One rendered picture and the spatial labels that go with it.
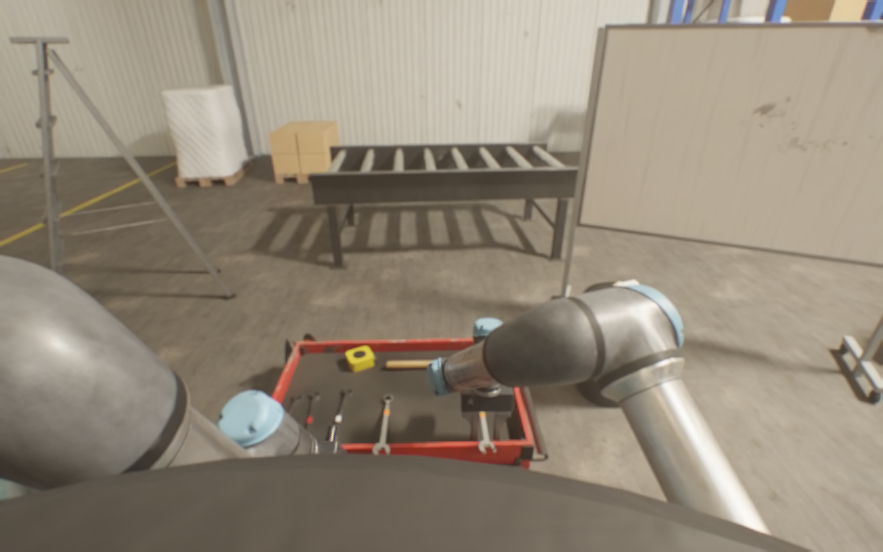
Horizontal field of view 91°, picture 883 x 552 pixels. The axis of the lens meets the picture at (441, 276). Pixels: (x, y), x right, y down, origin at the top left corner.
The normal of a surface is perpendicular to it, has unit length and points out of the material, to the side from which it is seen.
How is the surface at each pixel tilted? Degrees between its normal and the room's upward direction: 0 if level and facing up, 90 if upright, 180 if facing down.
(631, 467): 0
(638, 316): 32
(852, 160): 90
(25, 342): 52
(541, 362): 79
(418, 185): 90
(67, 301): 47
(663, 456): 68
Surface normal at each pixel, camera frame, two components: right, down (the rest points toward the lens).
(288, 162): 0.03, 0.46
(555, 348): -0.29, 0.00
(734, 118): -0.39, 0.43
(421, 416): 0.00, -0.89
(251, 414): -0.18, -0.63
